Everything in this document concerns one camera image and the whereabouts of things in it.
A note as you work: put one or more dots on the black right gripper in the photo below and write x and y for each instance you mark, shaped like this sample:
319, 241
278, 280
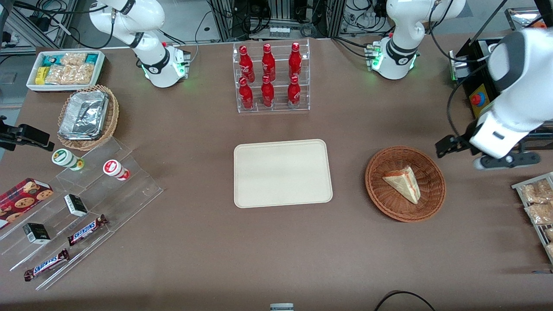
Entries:
23, 134

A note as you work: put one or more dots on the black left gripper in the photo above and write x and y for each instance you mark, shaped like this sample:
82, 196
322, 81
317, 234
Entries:
465, 139

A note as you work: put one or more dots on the clear acrylic stepped stand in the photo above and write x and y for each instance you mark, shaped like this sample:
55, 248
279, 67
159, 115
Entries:
129, 194

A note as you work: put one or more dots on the yellow snack packet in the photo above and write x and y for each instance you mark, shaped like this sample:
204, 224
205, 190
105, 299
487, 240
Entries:
40, 75

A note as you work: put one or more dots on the clear acrylic bottle rack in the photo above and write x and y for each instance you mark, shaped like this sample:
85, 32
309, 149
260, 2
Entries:
278, 110

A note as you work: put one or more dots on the beige plastic tray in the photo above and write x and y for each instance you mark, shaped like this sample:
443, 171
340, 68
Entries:
283, 172

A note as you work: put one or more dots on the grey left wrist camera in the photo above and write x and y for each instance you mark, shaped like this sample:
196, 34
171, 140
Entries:
510, 160

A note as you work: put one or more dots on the white rectangular snack bin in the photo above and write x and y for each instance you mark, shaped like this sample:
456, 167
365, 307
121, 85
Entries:
32, 86

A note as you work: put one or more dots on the black food warmer cabinet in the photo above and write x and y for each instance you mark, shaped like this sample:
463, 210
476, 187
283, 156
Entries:
477, 52

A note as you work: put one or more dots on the light wicker basket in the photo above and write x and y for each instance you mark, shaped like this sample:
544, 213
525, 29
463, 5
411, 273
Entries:
113, 116

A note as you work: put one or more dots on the clear bag of fried snacks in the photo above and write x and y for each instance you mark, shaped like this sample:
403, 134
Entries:
535, 192
540, 214

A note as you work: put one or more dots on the red cola bottle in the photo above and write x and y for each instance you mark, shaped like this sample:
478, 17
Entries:
268, 64
246, 96
294, 94
246, 65
295, 60
267, 94

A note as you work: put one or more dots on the red cookie box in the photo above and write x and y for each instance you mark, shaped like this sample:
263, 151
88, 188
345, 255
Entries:
21, 198

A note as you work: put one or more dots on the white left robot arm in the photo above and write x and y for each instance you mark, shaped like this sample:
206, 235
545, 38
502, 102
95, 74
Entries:
518, 86

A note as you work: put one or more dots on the Snickers chocolate bar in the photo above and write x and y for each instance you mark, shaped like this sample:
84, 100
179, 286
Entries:
87, 230
46, 264

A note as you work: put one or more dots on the aluminium equipment frame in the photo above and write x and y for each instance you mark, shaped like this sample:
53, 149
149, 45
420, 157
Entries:
281, 13

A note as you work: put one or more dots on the aluminium foil containers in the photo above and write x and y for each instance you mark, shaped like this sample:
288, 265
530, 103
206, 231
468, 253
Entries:
83, 115

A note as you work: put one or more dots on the red emergency stop button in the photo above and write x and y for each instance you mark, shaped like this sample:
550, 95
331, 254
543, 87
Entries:
476, 99

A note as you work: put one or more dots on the triangle sandwich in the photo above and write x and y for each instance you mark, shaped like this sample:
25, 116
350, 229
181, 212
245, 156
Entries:
404, 181

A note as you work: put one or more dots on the brown wicker basket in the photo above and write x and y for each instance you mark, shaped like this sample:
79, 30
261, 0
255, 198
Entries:
384, 194

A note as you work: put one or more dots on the teal snack packet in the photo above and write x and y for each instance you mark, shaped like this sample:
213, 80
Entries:
51, 60
91, 58

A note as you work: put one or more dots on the clear bag of crackers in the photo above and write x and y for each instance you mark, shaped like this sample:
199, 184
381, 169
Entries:
73, 58
69, 74

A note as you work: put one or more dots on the small black carton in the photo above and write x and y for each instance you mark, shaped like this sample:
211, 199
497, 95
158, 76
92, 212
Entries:
76, 205
36, 233

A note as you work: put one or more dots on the green lidded yogurt cup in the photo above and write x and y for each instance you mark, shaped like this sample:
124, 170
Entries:
65, 158

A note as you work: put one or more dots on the red lidded yogurt cup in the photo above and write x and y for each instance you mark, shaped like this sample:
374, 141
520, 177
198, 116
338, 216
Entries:
115, 169

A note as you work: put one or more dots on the small grey labelled box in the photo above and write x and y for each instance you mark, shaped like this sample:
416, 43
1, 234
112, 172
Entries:
281, 307

